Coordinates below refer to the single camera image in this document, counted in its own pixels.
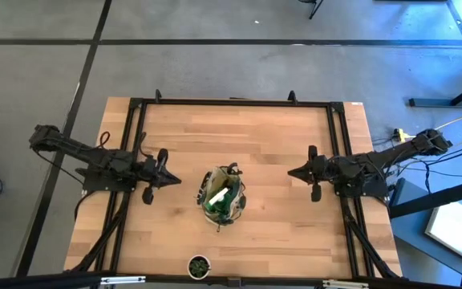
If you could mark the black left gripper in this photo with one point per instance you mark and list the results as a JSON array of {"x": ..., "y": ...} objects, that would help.
[{"x": 155, "y": 172}]

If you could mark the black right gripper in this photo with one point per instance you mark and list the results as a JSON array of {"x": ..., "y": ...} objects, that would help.
[{"x": 318, "y": 170}]

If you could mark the green white spray bottle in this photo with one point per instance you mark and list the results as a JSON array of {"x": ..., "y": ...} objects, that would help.
[{"x": 219, "y": 196}]

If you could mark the cream green canvas garden bag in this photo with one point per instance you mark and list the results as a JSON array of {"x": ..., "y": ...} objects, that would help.
[{"x": 221, "y": 216}]

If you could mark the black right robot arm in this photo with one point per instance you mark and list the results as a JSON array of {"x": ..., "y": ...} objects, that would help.
[{"x": 391, "y": 156}]

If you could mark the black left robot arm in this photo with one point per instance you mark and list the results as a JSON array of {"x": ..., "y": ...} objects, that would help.
[{"x": 86, "y": 154}]

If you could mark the white pot with succulent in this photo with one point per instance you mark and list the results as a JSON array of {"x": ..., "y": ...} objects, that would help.
[{"x": 199, "y": 267}]

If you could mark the yellow power plug block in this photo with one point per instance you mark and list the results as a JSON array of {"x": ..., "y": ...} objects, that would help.
[{"x": 400, "y": 133}]

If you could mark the black overhead crossbeam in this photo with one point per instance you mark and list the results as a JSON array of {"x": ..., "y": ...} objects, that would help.
[{"x": 215, "y": 282}]

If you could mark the black desk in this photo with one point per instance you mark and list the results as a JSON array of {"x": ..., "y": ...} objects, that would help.
[{"x": 435, "y": 102}]

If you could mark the white flat panel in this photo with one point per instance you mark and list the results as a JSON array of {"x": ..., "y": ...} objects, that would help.
[{"x": 453, "y": 230}]

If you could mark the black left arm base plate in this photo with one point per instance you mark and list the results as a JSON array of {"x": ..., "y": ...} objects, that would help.
[{"x": 94, "y": 184}]

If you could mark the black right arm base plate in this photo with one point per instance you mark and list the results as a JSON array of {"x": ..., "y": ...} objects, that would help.
[{"x": 375, "y": 188}]

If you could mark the black diagonal frame brace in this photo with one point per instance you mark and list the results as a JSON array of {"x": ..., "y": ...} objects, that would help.
[{"x": 435, "y": 198}]

